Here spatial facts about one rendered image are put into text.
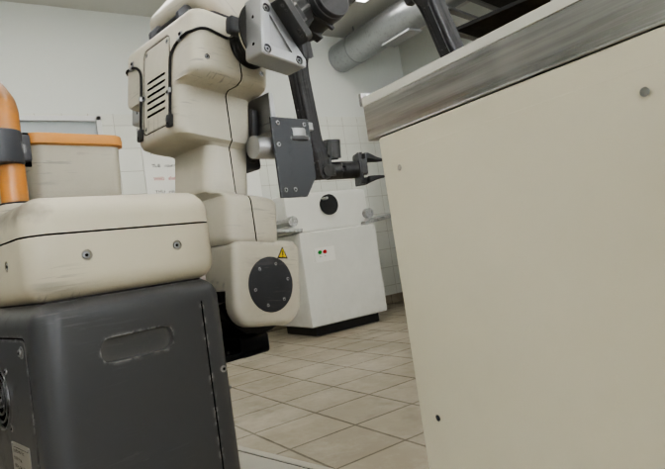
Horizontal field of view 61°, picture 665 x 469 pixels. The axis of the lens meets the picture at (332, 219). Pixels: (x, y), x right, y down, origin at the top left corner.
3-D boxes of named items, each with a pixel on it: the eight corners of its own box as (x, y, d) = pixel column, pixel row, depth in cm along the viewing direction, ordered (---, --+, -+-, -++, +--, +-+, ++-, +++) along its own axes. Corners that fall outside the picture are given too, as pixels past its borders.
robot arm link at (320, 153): (271, 43, 168) (298, 34, 161) (284, 42, 172) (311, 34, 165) (301, 183, 177) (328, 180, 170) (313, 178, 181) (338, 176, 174)
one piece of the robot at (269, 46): (262, 52, 95) (260, -10, 96) (244, 62, 98) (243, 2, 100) (307, 67, 102) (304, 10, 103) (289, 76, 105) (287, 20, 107)
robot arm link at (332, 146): (303, 177, 177) (324, 175, 171) (301, 140, 176) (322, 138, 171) (328, 177, 186) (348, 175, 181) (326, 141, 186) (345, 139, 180)
